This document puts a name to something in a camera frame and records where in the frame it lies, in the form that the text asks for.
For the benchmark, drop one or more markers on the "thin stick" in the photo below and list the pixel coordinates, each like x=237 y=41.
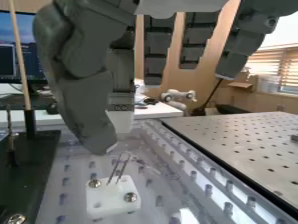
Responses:
x=21 y=66

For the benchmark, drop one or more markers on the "white desk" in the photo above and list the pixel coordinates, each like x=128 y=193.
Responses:
x=154 y=111

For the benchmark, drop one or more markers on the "black plate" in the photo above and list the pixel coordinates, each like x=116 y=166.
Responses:
x=27 y=173

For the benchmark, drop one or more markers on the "small white jointed device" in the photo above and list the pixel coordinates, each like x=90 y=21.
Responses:
x=177 y=96

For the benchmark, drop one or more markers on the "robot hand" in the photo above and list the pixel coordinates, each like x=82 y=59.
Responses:
x=84 y=83

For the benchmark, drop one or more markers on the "white block with screws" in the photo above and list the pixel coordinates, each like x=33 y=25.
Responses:
x=110 y=200

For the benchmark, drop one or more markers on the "clear box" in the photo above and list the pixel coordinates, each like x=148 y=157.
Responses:
x=194 y=173

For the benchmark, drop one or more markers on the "computer monitor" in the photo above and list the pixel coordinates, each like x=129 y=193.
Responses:
x=8 y=43

